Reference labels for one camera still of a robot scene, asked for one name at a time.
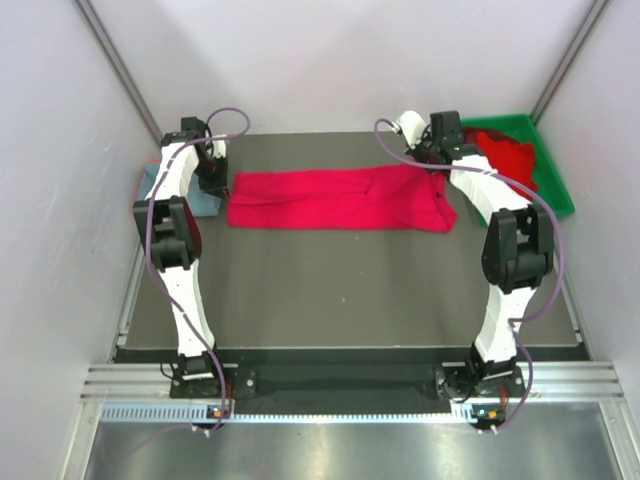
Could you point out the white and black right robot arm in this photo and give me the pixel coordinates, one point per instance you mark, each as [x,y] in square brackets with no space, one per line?
[517,254]

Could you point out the crimson red t-shirt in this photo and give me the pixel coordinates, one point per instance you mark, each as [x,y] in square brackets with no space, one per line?
[388,197]

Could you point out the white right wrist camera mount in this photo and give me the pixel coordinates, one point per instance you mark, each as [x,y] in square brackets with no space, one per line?
[411,126]

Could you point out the folded blue-grey t-shirt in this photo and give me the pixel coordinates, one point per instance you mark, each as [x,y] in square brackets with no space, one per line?
[202,205]

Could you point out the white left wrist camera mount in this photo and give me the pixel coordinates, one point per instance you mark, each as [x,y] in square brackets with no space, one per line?
[218,149]

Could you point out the green plastic bin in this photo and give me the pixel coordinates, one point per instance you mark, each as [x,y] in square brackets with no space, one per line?
[520,127]

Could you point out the aluminium corner post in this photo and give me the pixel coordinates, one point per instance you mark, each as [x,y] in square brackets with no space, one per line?
[95,25]
[579,39]

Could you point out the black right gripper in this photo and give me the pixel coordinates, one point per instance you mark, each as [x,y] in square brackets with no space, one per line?
[415,153]

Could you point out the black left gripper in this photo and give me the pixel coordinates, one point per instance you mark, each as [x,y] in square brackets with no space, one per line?
[219,185]

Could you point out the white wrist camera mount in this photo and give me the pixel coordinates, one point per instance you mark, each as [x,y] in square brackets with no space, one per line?
[218,149]
[411,126]

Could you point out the slotted grey cable duct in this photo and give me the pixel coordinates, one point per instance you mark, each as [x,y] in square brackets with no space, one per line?
[206,414]

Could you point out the bright red t-shirt in bin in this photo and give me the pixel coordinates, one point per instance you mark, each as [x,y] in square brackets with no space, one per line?
[516,162]

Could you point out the right aluminium corner post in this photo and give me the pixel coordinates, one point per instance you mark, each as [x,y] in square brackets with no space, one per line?
[579,39]

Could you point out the left aluminium corner post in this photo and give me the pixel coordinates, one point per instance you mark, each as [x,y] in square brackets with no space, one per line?
[95,25]

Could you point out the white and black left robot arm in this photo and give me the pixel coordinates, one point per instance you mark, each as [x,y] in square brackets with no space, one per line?
[173,248]

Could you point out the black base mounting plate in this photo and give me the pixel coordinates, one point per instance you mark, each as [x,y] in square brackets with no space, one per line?
[321,389]

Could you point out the aluminium front frame rail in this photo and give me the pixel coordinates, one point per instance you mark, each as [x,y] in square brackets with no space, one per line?
[580,381]

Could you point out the dark maroon t-shirt in bin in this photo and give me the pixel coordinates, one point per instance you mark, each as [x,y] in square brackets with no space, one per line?
[472,135]

